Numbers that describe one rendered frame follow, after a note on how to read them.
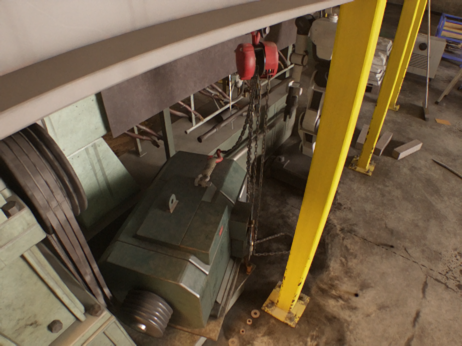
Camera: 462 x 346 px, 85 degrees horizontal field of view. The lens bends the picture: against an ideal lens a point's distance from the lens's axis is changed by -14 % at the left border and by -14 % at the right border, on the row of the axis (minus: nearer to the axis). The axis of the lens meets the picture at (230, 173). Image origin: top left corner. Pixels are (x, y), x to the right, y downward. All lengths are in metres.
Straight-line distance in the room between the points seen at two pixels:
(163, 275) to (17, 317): 0.47
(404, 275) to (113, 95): 2.14
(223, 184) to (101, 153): 0.60
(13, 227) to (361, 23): 0.93
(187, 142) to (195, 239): 1.10
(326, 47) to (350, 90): 1.32
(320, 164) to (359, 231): 1.47
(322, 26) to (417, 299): 1.95
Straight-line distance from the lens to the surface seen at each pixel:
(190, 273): 1.08
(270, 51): 1.22
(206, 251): 1.06
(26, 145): 0.74
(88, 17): 0.20
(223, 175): 1.39
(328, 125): 0.94
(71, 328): 1.06
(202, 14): 0.26
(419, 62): 6.04
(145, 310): 1.17
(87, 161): 1.43
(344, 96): 0.89
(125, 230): 1.23
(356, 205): 2.63
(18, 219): 0.70
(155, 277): 1.07
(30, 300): 0.89
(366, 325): 2.03
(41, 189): 0.71
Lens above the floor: 1.74
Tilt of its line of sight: 40 degrees down
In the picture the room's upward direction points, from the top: straight up
